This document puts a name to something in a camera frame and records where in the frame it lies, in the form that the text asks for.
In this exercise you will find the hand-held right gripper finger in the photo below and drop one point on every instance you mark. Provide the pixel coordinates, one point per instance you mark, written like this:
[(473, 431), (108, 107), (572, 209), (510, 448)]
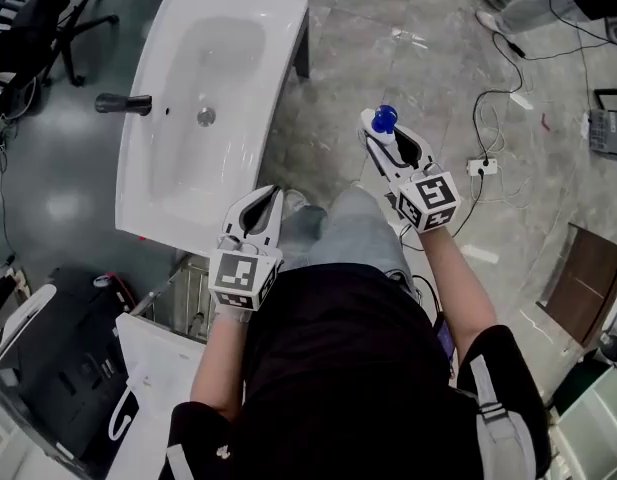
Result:
[(383, 160), (418, 150)]

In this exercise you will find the person's left hand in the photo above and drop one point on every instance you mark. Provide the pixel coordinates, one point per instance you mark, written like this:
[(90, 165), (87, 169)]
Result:
[(231, 315)]

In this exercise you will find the person's right forearm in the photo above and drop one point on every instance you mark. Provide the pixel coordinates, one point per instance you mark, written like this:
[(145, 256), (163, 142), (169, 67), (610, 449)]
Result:
[(463, 293)]

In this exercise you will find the white counter slab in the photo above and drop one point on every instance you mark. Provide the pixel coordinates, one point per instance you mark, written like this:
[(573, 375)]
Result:
[(23, 318)]

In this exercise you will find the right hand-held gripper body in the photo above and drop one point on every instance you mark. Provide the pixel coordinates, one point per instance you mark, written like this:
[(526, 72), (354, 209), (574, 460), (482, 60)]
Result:
[(428, 200)]

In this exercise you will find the wooden slatted stand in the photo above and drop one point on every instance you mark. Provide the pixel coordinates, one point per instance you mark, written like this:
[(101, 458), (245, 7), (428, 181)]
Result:
[(188, 293)]

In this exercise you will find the white oblong sink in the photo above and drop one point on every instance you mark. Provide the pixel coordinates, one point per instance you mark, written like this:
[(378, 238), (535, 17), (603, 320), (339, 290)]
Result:
[(188, 178)]

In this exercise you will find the person's white shoe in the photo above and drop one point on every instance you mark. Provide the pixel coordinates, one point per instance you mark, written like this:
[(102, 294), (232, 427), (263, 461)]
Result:
[(294, 202)]

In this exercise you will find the blue-capped white bottle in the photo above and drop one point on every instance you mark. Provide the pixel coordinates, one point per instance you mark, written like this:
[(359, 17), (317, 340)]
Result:
[(385, 118)]

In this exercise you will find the person's grey jeans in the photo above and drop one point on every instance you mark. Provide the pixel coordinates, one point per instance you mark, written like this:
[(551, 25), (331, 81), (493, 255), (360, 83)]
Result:
[(353, 233)]

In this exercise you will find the person's black shirt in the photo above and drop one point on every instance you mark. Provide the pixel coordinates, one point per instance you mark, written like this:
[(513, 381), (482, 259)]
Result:
[(348, 368)]

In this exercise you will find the person's waist device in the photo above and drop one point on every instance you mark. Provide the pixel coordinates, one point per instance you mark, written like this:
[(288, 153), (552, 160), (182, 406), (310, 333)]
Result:
[(445, 340)]

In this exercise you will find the white power strip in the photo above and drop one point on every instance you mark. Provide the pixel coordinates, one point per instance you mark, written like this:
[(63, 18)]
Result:
[(483, 167)]

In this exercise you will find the white curved faucet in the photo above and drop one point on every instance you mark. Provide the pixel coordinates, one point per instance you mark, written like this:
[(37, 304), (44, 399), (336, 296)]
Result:
[(114, 420)]

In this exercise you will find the brown wooden panel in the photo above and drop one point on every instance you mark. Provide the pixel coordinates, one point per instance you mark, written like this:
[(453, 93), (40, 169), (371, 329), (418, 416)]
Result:
[(588, 283)]

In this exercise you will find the white slab with striped end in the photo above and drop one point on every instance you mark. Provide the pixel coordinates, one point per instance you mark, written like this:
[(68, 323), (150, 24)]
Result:
[(608, 133)]

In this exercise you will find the black faucet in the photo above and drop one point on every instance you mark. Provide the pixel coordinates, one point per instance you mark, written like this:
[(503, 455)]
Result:
[(118, 103)]

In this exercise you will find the person's left forearm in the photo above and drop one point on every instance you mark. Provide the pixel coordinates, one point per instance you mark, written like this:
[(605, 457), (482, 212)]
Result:
[(218, 368)]

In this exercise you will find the white square sink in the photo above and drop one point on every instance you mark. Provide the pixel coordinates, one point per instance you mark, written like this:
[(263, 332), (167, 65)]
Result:
[(158, 368)]

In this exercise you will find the white cabinet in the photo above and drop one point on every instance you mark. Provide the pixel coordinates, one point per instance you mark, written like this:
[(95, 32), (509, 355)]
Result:
[(598, 418)]

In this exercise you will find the small red tool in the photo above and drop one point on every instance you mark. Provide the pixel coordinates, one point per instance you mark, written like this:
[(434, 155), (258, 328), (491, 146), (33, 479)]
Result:
[(544, 121)]

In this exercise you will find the black equipment case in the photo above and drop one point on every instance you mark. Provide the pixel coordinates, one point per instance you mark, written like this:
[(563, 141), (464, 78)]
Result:
[(63, 348)]

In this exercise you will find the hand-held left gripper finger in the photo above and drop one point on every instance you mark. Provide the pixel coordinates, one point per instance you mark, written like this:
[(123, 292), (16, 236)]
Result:
[(273, 228), (235, 218)]

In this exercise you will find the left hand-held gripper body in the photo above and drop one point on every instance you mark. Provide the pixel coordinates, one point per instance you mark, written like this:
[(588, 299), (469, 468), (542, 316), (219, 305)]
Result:
[(238, 273)]

